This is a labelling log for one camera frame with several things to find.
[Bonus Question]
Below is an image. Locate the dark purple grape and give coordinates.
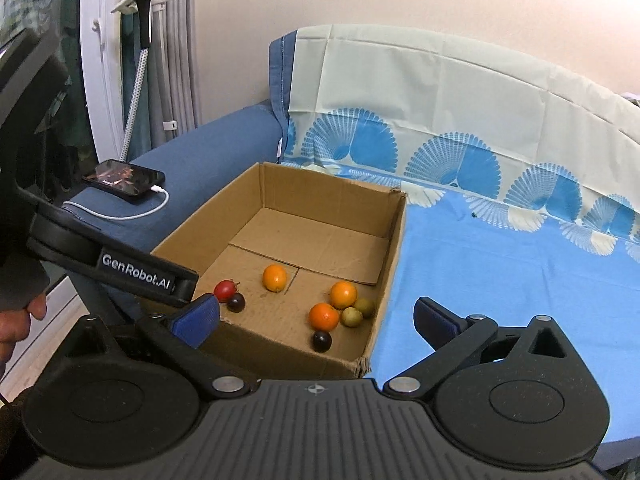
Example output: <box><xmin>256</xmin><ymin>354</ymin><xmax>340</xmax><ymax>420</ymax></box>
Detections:
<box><xmin>311</xmin><ymin>330</ymin><xmax>333</xmax><ymax>353</ymax></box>
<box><xmin>226</xmin><ymin>292</ymin><xmax>246</xmax><ymax>313</ymax></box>

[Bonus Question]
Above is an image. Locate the dark purple grape right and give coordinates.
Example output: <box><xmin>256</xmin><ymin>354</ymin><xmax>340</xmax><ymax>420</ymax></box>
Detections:
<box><xmin>311</xmin><ymin>330</ymin><xmax>333</xmax><ymax>353</ymax></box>

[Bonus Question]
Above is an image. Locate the black smartphone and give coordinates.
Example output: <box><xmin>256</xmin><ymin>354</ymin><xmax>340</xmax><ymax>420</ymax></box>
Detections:
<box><xmin>82</xmin><ymin>159</ymin><xmax>165</xmax><ymax>203</ymax></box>

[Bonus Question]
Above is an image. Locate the white charging cable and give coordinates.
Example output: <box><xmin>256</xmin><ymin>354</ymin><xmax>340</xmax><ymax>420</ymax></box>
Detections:
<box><xmin>62</xmin><ymin>185</ymin><xmax>170</xmax><ymax>222</ymax></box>

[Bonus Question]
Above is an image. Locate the orange fruit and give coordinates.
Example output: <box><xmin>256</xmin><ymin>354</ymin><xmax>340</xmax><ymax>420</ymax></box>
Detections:
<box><xmin>329</xmin><ymin>281</ymin><xmax>358</xmax><ymax>310</ymax></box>

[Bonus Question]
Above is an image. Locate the white braided cable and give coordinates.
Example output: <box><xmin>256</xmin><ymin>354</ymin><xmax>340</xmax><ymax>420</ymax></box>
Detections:
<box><xmin>118</xmin><ymin>49</ymin><xmax>151</xmax><ymax>162</ymax></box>

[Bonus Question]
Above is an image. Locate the brown cardboard box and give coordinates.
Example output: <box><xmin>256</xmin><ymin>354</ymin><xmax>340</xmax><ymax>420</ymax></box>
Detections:
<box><xmin>153</xmin><ymin>164</ymin><xmax>407</xmax><ymax>379</ymax></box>

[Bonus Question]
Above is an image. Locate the grey curtain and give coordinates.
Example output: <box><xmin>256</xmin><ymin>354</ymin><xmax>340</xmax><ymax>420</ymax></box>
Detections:
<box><xmin>116</xmin><ymin>0</ymin><xmax>201</xmax><ymax>160</ymax></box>

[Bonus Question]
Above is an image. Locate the blue white patterned sheet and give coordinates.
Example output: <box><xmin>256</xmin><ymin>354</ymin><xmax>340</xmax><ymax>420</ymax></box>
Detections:
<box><xmin>269</xmin><ymin>25</ymin><xmax>639</xmax><ymax>442</ymax></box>

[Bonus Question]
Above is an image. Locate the person left hand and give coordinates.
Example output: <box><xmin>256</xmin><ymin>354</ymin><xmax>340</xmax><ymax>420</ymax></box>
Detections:
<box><xmin>0</xmin><ymin>294</ymin><xmax>47</xmax><ymax>364</ymax></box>

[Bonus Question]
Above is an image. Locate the red cherry tomato with stem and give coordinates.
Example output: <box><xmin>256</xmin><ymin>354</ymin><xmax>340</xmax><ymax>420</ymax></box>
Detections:
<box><xmin>213</xmin><ymin>280</ymin><xmax>238</xmax><ymax>304</ymax></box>

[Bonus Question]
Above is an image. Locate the yellow-green round fruit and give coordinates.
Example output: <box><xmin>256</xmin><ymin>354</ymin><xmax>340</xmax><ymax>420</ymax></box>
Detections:
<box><xmin>341</xmin><ymin>307</ymin><xmax>363</xmax><ymax>328</ymax></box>

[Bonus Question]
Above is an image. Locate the white door frame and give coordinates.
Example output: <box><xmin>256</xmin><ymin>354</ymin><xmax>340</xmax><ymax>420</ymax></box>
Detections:
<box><xmin>79</xmin><ymin>0</ymin><xmax>124</xmax><ymax>162</ymax></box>

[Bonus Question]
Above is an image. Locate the orange kumquat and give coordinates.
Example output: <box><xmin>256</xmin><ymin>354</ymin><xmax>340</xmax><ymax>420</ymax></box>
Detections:
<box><xmin>262</xmin><ymin>263</ymin><xmax>288</xmax><ymax>292</ymax></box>
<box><xmin>308</xmin><ymin>302</ymin><xmax>340</xmax><ymax>333</ymax></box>

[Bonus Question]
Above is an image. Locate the dark purple grape left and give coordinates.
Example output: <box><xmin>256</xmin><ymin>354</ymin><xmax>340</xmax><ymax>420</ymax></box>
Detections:
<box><xmin>226</xmin><ymin>292</ymin><xmax>246</xmax><ymax>313</ymax></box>

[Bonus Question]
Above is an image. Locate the orange kumquat front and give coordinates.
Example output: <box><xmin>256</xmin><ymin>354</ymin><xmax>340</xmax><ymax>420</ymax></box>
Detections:
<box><xmin>308</xmin><ymin>302</ymin><xmax>340</xmax><ymax>333</ymax></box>

